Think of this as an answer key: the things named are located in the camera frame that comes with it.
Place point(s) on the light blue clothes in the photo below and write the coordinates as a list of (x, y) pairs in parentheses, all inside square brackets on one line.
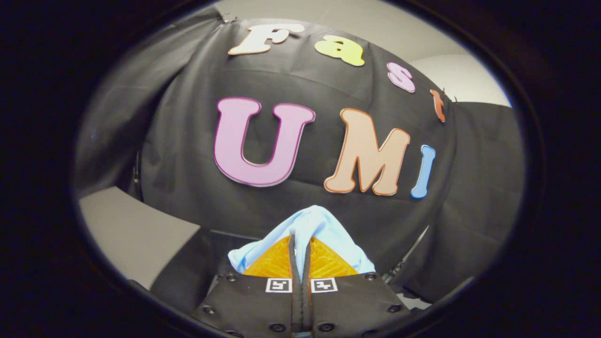
[(312, 223)]

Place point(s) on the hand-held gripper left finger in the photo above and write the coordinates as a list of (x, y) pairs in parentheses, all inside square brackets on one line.
[(295, 281)]

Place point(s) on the dark cabinet with white door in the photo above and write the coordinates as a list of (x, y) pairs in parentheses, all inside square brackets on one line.
[(131, 234)]

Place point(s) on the black backdrop cloth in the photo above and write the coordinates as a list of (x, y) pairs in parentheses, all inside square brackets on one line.
[(188, 164)]

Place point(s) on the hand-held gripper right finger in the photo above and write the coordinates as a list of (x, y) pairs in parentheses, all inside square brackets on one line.
[(307, 281)]

